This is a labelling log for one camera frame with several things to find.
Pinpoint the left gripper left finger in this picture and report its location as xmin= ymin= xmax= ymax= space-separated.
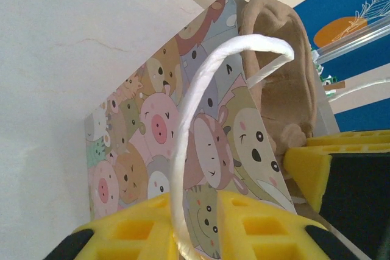
xmin=45 ymin=192 xmax=178 ymax=260

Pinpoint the brown cardboard cup carrier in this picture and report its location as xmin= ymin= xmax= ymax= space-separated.
xmin=239 ymin=0 xmax=316 ymax=154

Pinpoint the aluminium corner post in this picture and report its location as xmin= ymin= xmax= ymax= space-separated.
xmin=313 ymin=21 xmax=390 ymax=63

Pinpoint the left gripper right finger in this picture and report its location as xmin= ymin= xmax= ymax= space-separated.
xmin=216 ymin=189 xmax=362 ymax=260

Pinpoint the green white stirrer packets bundle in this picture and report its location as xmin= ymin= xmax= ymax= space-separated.
xmin=310 ymin=45 xmax=347 ymax=98

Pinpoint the paper bag with animal print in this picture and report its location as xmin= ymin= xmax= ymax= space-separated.
xmin=84 ymin=0 xmax=390 ymax=260

